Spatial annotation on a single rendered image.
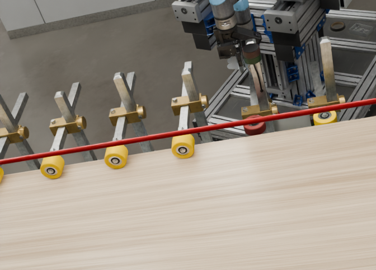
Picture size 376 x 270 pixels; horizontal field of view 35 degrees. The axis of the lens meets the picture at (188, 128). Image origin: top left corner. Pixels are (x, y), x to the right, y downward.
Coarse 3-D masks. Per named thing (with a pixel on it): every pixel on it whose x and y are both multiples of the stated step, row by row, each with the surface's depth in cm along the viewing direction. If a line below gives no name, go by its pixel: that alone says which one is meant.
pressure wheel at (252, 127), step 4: (252, 116) 216; (256, 116) 216; (260, 116) 215; (248, 124) 214; (252, 124) 213; (256, 124) 212; (260, 124) 211; (264, 124) 212; (244, 128) 214; (248, 128) 212; (252, 128) 211; (256, 128) 211; (260, 128) 211; (264, 128) 213; (248, 132) 213; (252, 132) 212; (256, 132) 212; (260, 132) 212
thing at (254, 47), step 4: (248, 44) 203; (252, 44) 203; (256, 44) 202; (244, 48) 202; (248, 48) 202; (252, 48) 201; (256, 48) 200; (248, 52) 200; (256, 72) 210; (260, 84) 214; (260, 88) 216
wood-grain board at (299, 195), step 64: (320, 128) 203; (0, 192) 221; (64, 192) 212; (128, 192) 203; (192, 192) 195; (256, 192) 188; (320, 192) 182; (0, 256) 196; (64, 256) 188; (128, 256) 182; (192, 256) 175; (256, 256) 170; (320, 256) 164
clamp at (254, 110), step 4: (248, 108) 226; (252, 108) 225; (256, 108) 225; (272, 108) 223; (276, 108) 223; (248, 112) 224; (252, 112) 224; (256, 112) 223; (260, 112) 223; (264, 112) 222; (268, 112) 222; (272, 112) 223; (276, 112) 222; (244, 116) 224; (248, 116) 224; (264, 116) 224
